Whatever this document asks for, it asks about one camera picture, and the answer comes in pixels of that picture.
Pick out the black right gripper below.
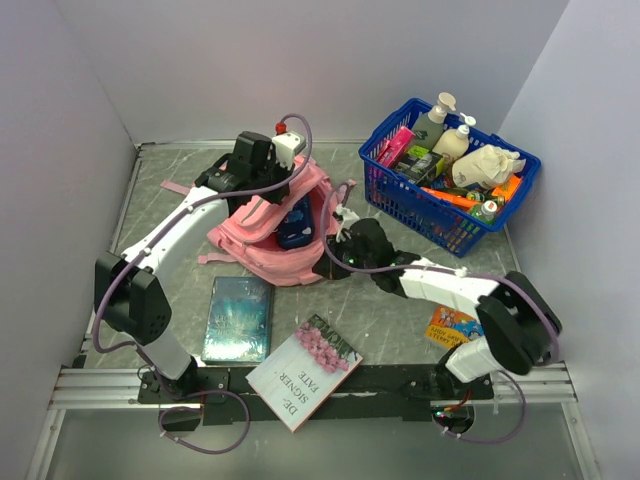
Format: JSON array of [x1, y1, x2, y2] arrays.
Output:
[[311, 233, 376, 281]]

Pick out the blue pencil case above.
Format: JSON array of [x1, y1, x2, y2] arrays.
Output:
[[275, 194, 315, 250]]

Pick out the white book pink flowers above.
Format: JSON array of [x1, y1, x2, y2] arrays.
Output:
[[246, 315, 363, 433]]

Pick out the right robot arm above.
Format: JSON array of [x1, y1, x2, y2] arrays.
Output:
[[312, 218, 562, 398]]

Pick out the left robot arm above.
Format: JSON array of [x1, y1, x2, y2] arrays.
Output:
[[92, 131, 310, 402]]

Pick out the beige cloth bag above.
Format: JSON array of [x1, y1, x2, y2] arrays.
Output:
[[450, 145, 526, 190]]

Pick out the orange snack pack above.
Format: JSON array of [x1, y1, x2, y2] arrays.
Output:
[[491, 175, 521, 202]]

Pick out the black green box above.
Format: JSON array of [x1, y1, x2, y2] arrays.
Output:
[[394, 145, 445, 187]]

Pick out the pink box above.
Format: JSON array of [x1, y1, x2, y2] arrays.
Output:
[[377, 126, 414, 168]]

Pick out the orange packet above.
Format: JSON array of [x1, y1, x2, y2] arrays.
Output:
[[422, 187, 480, 211]]

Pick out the blue plastic basket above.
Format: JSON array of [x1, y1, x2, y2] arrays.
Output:
[[359, 98, 542, 258]]

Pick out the yellow children's book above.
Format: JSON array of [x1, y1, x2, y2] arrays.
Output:
[[425, 305, 484, 349]]

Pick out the green bottle red cap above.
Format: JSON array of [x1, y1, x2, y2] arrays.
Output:
[[469, 200, 500, 225]]

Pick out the grey pump bottle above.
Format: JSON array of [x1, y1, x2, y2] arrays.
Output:
[[411, 92, 456, 150]]

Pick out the cream pump bottle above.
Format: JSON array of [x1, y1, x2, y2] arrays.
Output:
[[433, 113, 476, 165]]

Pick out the teal hardcover book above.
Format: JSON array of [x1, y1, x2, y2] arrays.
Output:
[[200, 276, 274, 366]]

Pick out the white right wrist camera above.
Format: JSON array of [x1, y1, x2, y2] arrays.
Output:
[[332, 203, 360, 243]]

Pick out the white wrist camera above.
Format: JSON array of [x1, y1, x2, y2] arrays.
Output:
[[271, 122, 307, 170], [332, 203, 360, 243]]

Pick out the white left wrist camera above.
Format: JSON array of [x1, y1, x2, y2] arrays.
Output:
[[271, 122, 307, 170]]

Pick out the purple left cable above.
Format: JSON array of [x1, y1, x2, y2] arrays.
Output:
[[92, 113, 314, 455]]

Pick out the purple cable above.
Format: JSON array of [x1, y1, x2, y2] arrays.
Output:
[[92, 113, 314, 455], [319, 182, 561, 445]]

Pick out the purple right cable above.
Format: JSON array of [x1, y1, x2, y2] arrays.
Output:
[[319, 182, 561, 445]]

